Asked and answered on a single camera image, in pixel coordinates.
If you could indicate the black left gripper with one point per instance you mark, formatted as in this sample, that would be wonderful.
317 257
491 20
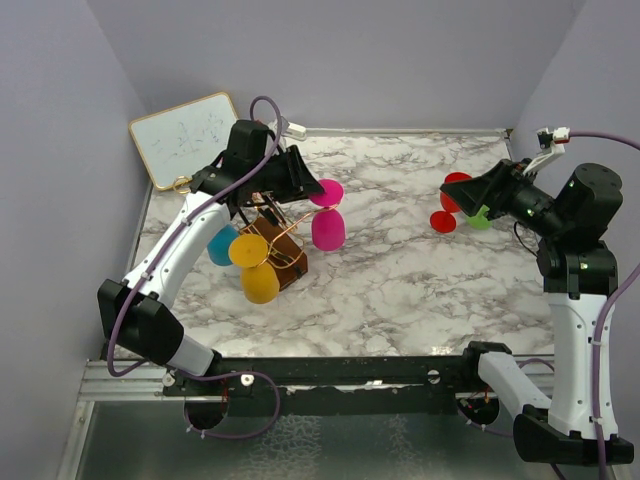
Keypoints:
300 181

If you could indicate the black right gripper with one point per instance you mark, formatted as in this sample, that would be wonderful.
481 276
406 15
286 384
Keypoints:
493 188

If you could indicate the green wine glass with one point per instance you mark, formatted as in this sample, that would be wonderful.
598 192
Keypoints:
479 221

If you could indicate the red wine glass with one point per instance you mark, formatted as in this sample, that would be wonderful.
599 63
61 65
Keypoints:
444 221

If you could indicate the pink wine glass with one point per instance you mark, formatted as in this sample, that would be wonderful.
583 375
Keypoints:
328 228

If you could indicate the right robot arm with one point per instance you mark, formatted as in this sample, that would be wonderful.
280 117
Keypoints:
575 425

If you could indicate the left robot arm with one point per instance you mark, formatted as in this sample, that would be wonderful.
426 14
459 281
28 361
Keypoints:
135 312

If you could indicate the yellow wine glass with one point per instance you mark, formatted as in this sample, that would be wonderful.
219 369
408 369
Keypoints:
258 279

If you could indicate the blue wine glass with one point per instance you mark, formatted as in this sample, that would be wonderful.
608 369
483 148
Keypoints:
218 247

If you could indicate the gold framed whiteboard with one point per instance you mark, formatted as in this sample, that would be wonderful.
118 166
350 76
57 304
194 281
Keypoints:
175 143

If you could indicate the gold wire glass rack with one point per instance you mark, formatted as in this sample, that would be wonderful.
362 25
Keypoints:
248 208

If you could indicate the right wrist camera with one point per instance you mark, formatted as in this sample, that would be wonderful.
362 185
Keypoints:
552 143

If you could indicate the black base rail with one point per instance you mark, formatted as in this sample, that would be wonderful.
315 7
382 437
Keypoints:
329 386

